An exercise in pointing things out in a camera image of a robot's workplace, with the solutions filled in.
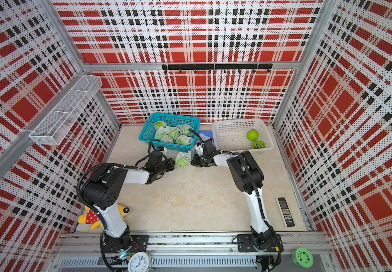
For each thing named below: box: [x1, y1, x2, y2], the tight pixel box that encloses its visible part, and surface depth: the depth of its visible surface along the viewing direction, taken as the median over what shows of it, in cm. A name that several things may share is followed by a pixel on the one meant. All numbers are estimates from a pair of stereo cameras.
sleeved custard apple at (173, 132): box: [164, 125, 183, 140], surface depth 110 cm
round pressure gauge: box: [128, 251, 152, 272], surface depth 68 cm
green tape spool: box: [291, 247, 314, 269], surface depth 68 cm
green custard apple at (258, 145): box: [252, 141, 266, 150], surface depth 103 cm
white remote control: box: [275, 197, 297, 228], surface depth 83 cm
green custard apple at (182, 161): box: [176, 156, 190, 167], surface depth 95 cm
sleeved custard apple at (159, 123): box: [154, 120, 168, 131], surface depth 115 cm
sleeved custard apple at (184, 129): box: [177, 124, 194, 136], surface depth 113 cm
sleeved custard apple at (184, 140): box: [175, 134, 194, 146], surface depth 106 cm
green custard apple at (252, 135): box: [246, 129, 259, 142], surface depth 110 cm
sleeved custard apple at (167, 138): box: [160, 134, 174, 144], surface depth 107 cm
